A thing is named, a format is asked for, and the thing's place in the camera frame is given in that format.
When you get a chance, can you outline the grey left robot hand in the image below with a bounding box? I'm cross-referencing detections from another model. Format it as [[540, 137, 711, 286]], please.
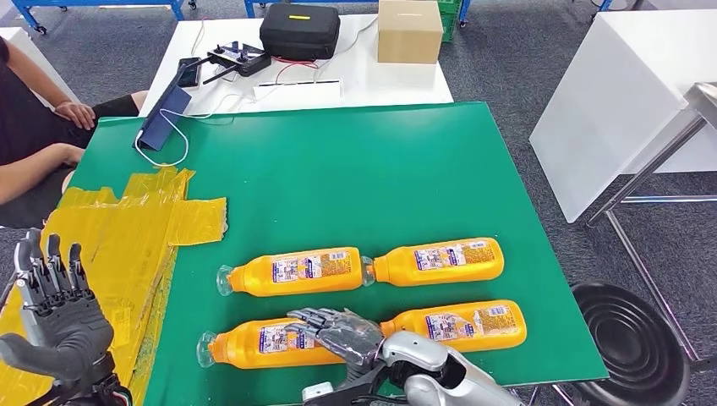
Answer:
[[0, 228, 116, 391]]

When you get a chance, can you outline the person's left hand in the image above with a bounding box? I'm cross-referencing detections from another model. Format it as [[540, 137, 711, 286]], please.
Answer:
[[54, 101, 96, 131]]

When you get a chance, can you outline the black round stool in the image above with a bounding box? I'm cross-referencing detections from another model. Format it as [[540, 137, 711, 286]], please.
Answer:
[[568, 282, 691, 406]]

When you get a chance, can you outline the white charging cable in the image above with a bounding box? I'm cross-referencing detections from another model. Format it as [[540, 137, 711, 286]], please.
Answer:
[[134, 92, 259, 169]]

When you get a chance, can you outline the person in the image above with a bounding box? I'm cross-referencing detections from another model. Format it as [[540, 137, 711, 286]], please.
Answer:
[[0, 36, 150, 228]]

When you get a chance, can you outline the black remote controller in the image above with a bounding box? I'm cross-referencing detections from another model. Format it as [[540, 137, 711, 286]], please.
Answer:
[[201, 41, 273, 86]]

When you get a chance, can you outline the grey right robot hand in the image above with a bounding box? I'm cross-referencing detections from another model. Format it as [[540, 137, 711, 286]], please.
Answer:
[[284, 306, 387, 385]]

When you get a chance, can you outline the blue tablet folio case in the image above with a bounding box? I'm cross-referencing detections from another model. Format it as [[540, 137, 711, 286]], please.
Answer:
[[132, 60, 194, 152]]

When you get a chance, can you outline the cardboard box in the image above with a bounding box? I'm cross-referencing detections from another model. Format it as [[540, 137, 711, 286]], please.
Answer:
[[377, 0, 445, 65]]

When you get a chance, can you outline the black carrying case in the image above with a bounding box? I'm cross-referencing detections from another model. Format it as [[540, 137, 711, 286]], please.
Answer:
[[259, 3, 342, 62]]

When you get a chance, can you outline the red cable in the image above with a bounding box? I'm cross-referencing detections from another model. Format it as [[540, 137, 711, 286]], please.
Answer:
[[273, 56, 320, 85]]

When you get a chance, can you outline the black smartphone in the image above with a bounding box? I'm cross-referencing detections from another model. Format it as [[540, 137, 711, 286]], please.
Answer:
[[177, 57, 201, 89]]

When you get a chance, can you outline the steel table frame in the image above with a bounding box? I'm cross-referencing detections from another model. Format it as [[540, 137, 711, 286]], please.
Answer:
[[585, 81, 717, 374]]

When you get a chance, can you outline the white power strip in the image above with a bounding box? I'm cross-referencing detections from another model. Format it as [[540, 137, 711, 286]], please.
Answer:
[[253, 79, 344, 105]]

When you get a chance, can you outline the green plastic crate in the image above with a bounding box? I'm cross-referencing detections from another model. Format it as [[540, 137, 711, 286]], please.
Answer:
[[438, 0, 464, 44]]

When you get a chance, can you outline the orange detergent bottle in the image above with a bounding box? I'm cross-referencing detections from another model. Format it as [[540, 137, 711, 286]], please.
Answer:
[[197, 316, 359, 371], [216, 246, 374, 298], [380, 299, 528, 353], [363, 237, 506, 288]]

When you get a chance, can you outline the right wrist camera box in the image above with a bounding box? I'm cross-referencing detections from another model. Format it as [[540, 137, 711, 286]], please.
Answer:
[[302, 381, 336, 403]]

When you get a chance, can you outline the green table board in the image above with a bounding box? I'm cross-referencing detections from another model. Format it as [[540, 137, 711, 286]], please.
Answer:
[[66, 101, 610, 406]]

